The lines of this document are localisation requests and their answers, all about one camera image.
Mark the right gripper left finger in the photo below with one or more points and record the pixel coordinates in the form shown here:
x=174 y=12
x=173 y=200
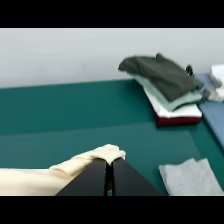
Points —
x=90 y=181

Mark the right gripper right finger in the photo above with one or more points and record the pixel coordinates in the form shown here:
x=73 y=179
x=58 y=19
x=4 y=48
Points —
x=128 y=181

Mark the cream garment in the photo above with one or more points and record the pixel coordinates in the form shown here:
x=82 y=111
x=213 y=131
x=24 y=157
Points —
x=40 y=180

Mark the light grey garment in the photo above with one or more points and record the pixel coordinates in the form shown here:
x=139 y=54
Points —
x=191 y=178

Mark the dark red garment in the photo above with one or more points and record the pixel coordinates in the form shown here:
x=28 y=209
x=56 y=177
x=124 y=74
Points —
x=178 y=120

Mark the white garment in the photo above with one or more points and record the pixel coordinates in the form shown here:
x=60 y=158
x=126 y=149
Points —
x=176 y=111

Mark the pale green garment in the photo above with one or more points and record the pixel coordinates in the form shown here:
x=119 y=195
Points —
x=173 y=100

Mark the blue garment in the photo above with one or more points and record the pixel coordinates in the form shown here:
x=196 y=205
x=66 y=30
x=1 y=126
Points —
x=213 y=113

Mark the dark grey garment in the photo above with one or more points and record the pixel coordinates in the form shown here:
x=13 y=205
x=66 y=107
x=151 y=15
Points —
x=163 y=75

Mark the heap of clothes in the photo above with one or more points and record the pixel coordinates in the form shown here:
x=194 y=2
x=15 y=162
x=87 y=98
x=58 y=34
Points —
x=216 y=83

